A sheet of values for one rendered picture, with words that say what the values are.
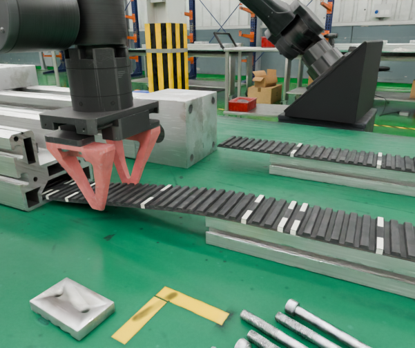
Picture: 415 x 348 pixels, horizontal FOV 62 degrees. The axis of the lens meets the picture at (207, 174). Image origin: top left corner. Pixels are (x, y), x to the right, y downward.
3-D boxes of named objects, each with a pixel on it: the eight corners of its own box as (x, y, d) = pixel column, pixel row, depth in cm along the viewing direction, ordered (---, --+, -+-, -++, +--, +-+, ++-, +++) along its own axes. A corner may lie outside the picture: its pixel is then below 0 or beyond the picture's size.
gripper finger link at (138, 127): (75, 201, 37) (60, 114, 33) (119, 179, 43) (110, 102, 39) (126, 215, 34) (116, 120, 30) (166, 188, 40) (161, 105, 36)
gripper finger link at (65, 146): (56, 212, 35) (38, 119, 31) (105, 186, 41) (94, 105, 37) (109, 226, 32) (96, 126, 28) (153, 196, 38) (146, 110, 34)
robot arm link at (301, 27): (329, 43, 84) (312, 59, 87) (303, 12, 85) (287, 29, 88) (320, 43, 77) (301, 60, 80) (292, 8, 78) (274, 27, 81)
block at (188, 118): (222, 146, 59) (223, 89, 56) (187, 168, 49) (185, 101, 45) (177, 139, 63) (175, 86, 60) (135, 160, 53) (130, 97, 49)
